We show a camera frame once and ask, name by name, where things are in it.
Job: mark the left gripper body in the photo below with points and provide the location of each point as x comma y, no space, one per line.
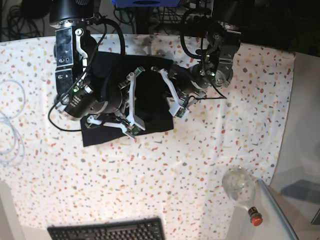
186,84

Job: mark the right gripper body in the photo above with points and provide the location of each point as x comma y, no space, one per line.
84,101

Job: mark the black t-shirt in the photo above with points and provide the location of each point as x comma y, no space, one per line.
151,91

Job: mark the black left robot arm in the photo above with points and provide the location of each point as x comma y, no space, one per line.
220,26

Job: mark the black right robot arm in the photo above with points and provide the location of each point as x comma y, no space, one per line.
75,51

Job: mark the terrazzo pattern tablecloth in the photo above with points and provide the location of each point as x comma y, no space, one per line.
176,174

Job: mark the blue box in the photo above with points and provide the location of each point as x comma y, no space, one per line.
145,3

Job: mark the clear bottle with red cap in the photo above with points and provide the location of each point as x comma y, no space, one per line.
240,187

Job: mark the black computer keyboard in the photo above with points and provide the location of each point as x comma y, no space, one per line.
143,229

